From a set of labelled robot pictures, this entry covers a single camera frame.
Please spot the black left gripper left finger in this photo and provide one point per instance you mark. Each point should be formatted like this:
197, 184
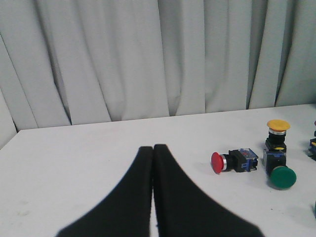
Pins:
126, 210

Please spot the yellow push button switch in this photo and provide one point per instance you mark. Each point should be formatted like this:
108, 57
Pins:
275, 141

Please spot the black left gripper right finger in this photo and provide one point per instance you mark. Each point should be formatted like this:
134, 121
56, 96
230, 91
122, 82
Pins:
184, 210

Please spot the grey curtain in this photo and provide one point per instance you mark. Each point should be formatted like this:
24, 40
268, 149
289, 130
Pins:
69, 62

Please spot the red push button switch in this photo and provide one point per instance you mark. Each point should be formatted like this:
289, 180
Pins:
312, 147
240, 160

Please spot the green push button switch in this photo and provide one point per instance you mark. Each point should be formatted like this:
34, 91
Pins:
279, 175

